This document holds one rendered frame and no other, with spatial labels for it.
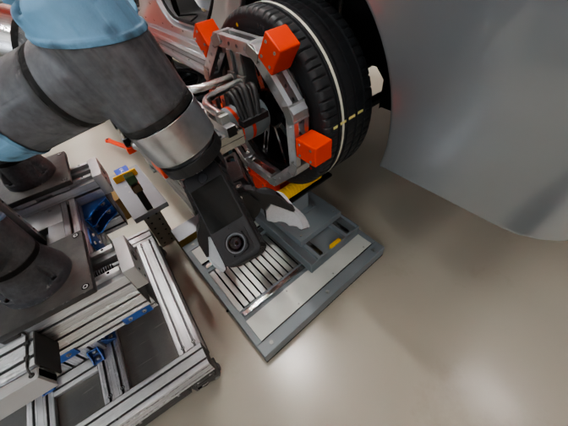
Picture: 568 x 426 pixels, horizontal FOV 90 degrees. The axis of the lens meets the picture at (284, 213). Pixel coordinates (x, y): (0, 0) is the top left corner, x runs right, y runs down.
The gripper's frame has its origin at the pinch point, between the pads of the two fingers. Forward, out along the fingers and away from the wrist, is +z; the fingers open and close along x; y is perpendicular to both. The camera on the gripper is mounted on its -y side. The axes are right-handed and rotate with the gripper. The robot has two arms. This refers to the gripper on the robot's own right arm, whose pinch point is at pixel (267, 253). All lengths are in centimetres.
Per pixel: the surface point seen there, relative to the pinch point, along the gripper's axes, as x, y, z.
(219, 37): -10, 79, -10
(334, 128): -29, 48, 20
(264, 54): -19, 58, -6
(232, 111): -2, 69, 8
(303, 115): -22, 50, 12
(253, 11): -23, 75, -12
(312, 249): -2, 58, 87
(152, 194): 55, 98, 38
